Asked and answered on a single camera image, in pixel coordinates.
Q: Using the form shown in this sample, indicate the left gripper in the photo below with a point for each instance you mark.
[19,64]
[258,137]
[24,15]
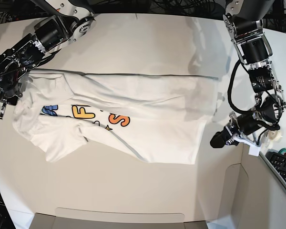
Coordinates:
[242,127]

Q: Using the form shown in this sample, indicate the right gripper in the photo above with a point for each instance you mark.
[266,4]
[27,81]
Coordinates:
[11,97]

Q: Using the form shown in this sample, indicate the white printed t-shirt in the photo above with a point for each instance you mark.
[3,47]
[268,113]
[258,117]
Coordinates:
[156,119]

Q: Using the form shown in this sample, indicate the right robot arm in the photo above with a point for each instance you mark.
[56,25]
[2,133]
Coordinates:
[69,20]

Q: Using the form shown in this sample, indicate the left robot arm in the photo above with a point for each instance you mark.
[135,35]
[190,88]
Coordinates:
[244,22]

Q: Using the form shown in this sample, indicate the grey cardboard box right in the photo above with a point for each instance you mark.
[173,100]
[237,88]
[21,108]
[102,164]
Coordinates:
[254,196]

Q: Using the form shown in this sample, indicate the clear tape dispenser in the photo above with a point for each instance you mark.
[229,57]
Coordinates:
[271,137]

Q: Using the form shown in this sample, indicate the green tape roll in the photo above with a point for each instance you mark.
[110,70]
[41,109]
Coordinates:
[282,152]

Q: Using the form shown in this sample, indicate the black computer keyboard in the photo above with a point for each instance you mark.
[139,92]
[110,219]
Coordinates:
[278,162]

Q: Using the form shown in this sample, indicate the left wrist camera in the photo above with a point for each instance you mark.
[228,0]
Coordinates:
[254,150]

